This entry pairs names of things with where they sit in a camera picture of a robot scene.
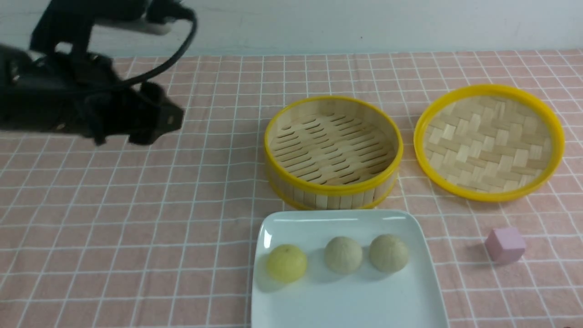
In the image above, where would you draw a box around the white steamed bun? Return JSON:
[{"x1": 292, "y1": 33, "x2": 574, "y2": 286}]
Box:
[
  {"x1": 369, "y1": 233, "x2": 409, "y2": 274},
  {"x1": 323, "y1": 236, "x2": 363, "y2": 275}
]

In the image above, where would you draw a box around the woven bamboo steamer lid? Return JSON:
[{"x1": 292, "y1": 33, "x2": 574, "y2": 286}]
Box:
[{"x1": 414, "y1": 84, "x2": 566, "y2": 203}]

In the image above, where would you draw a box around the pink cube block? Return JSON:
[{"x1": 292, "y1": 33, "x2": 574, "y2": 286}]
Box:
[{"x1": 484, "y1": 227, "x2": 526, "y2": 264}]

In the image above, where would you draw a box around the white square plate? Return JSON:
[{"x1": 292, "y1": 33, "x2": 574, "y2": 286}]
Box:
[{"x1": 250, "y1": 210, "x2": 449, "y2": 328}]

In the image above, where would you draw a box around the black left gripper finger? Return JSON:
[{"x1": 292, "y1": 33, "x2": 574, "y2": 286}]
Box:
[
  {"x1": 128, "y1": 82, "x2": 185, "y2": 146},
  {"x1": 82, "y1": 118, "x2": 114, "y2": 147}
]

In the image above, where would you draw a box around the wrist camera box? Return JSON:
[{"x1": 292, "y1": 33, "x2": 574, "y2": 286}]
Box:
[{"x1": 29, "y1": 0, "x2": 173, "y2": 56}]

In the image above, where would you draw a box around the bamboo steamer basket yellow rim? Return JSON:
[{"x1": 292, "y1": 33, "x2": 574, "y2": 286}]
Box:
[{"x1": 264, "y1": 96, "x2": 404, "y2": 210}]

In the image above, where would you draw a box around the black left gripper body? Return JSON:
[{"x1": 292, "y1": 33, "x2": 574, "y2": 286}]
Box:
[{"x1": 1, "y1": 45, "x2": 136, "y2": 136}]

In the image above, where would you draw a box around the black cable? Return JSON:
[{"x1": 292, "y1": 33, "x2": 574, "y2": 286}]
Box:
[{"x1": 114, "y1": 5, "x2": 199, "y2": 89}]

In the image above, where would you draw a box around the pink checkered tablecloth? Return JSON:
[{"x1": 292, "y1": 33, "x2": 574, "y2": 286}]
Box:
[{"x1": 0, "y1": 49, "x2": 582, "y2": 328}]

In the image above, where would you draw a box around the yellow steamed bun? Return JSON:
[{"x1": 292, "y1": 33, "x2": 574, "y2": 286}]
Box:
[{"x1": 266, "y1": 244, "x2": 308, "y2": 284}]

